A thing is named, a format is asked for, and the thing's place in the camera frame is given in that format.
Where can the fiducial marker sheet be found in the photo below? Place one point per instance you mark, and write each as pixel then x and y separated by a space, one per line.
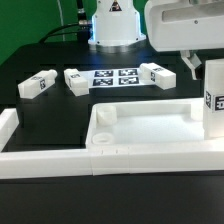
pixel 112 78

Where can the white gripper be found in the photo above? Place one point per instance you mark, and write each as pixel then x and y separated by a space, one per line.
pixel 176 25

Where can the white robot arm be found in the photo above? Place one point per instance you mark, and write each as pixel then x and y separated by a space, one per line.
pixel 116 26

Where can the white obstacle fence frame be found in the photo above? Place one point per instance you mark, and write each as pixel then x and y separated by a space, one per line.
pixel 100 161

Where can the white desk top tray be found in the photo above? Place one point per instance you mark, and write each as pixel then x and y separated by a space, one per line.
pixel 150 123

